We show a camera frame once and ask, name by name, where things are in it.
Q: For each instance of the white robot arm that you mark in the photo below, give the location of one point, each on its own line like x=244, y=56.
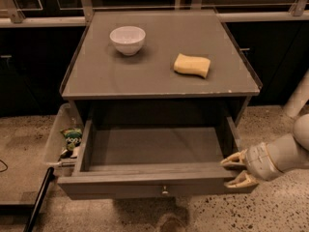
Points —
x=291, y=151

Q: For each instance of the metal railing frame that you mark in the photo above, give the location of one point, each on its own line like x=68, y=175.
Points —
x=49, y=13

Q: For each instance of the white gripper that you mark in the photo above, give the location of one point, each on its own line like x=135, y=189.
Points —
x=256, y=160

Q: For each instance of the white ceramic bowl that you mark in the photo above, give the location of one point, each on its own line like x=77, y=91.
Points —
x=128, y=39

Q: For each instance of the round floor drain cover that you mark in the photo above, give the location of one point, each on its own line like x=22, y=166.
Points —
x=170, y=223

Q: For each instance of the yellow sponge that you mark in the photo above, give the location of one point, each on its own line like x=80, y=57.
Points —
x=192, y=65

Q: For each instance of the grey drawer cabinet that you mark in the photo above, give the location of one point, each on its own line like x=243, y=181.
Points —
x=101, y=72

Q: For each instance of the green snack bag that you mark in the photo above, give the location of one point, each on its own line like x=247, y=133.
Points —
x=73, y=137

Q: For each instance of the grey top drawer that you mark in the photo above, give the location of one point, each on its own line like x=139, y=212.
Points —
x=120, y=162

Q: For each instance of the clear plastic bin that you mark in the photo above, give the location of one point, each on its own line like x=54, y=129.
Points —
x=67, y=118

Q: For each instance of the black pole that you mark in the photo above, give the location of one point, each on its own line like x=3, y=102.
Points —
x=48, y=178

